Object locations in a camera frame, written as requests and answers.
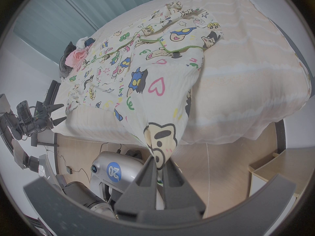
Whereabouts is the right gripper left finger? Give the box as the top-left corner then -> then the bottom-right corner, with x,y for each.
115,155 -> 158,218

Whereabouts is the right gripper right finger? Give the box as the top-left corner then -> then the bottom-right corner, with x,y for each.
162,159 -> 207,218

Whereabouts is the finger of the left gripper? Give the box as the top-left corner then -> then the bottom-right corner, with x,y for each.
45,103 -> 65,113
51,116 -> 67,127

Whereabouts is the white printed pyjama top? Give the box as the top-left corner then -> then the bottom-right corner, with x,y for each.
64,1 -> 225,184

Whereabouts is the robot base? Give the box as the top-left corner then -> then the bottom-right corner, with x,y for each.
62,150 -> 164,212

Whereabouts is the pile of clothes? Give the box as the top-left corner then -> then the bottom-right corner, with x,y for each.
59,36 -> 96,79

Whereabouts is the pink garment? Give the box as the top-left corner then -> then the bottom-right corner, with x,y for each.
65,47 -> 90,69

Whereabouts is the blue-green curtain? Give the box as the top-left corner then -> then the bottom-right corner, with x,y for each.
13,8 -> 97,56
49,0 -> 184,32

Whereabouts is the pale wooden bedside table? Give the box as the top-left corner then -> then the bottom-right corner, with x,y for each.
248,147 -> 315,201

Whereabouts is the bed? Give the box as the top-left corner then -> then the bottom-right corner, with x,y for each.
50,0 -> 315,155

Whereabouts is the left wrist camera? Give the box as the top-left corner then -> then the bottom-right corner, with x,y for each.
34,101 -> 47,118

